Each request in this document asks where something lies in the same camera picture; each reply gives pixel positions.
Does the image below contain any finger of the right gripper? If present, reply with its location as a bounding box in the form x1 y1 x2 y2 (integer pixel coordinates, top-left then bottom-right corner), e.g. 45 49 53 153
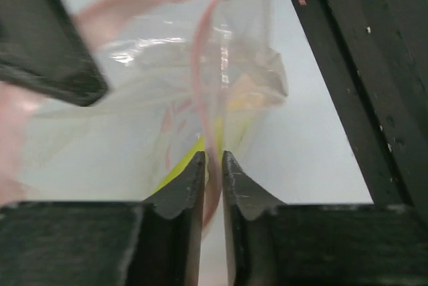
1 0 108 106

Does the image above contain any clear zip top bag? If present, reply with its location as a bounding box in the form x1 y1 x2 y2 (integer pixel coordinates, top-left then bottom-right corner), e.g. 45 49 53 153
1 0 288 227

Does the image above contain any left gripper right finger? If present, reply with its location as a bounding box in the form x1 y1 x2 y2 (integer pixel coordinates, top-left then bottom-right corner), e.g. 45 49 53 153
222 151 427 285

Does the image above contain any green celery stalk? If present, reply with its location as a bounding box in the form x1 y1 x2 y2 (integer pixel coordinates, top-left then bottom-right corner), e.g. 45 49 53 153
153 116 205 192

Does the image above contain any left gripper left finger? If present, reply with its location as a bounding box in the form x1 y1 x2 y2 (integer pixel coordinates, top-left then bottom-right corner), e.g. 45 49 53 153
1 152 205 286

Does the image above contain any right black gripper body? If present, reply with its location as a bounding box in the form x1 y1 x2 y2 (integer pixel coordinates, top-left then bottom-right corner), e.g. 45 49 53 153
292 0 427 206

